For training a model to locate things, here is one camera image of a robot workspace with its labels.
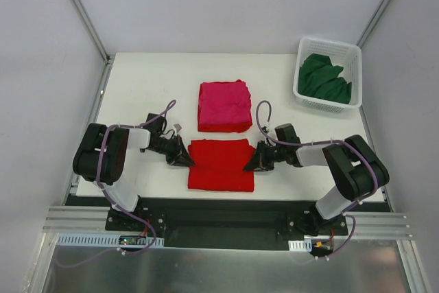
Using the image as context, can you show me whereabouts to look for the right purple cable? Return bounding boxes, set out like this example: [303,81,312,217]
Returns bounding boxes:
[255,101,380,263]

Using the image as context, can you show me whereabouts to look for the purple cable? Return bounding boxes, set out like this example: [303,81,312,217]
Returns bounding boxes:
[255,101,380,263]
[54,99,178,268]

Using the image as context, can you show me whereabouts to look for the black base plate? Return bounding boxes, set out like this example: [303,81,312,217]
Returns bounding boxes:
[104,198,348,249]

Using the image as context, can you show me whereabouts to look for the white cable duct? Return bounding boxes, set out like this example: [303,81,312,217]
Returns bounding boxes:
[58,233,165,248]
[288,239,312,253]

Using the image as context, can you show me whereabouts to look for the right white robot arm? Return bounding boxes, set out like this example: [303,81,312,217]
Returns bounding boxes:
[244,124,390,236]

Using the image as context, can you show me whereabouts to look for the aluminium rail frame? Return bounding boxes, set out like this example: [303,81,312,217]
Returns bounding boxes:
[43,53,429,292]

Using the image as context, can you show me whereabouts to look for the green t shirt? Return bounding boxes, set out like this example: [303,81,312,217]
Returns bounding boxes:
[298,54,353,104]

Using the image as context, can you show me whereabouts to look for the white plastic basket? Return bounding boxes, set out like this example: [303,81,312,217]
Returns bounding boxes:
[293,36,362,113]

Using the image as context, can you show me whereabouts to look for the red t shirt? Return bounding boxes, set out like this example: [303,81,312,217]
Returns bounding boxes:
[197,81,254,134]
[187,139,255,193]

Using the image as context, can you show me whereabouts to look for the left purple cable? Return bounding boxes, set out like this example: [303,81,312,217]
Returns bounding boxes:
[54,99,178,268]

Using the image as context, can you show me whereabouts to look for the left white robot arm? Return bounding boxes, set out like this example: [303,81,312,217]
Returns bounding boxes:
[73,113,195,231]

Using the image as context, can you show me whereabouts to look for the right white cable duct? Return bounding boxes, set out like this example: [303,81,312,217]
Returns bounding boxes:
[288,239,312,253]

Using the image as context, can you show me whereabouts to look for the left white cable duct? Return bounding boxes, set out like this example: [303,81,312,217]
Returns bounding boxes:
[58,233,165,248]

